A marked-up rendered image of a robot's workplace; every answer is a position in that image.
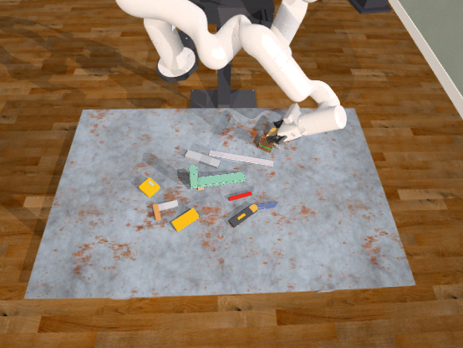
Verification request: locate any brown wooden block with green band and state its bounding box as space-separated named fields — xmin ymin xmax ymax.
xmin=258 ymin=130 xmax=274 ymax=153

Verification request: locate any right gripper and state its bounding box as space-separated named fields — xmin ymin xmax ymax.
xmin=266 ymin=119 xmax=303 ymax=145

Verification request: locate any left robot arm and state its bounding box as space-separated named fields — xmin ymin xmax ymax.
xmin=270 ymin=0 xmax=317 ymax=55

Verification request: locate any red flat bar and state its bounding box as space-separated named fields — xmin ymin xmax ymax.
xmin=229 ymin=192 xmax=252 ymax=201

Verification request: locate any green l-shaped frame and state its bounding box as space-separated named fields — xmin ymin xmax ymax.
xmin=189 ymin=166 xmax=246 ymax=189

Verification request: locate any white flat bar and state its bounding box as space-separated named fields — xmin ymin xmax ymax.
xmin=209 ymin=151 xmax=273 ymax=166

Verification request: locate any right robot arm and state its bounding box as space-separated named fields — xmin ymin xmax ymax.
xmin=115 ymin=0 xmax=346 ymax=136

